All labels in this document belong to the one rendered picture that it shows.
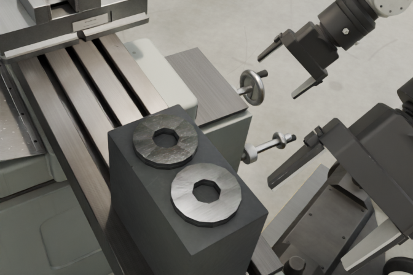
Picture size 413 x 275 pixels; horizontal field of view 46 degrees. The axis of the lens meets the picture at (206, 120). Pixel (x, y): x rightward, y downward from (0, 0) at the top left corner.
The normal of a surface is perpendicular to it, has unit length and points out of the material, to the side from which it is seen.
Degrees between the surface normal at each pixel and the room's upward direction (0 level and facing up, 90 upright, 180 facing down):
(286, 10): 0
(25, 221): 90
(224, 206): 0
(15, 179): 90
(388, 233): 61
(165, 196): 0
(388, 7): 70
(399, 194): 55
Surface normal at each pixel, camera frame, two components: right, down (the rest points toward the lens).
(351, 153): -0.07, 0.19
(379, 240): -0.68, -0.73
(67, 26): 0.56, 0.65
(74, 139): 0.11, -0.67
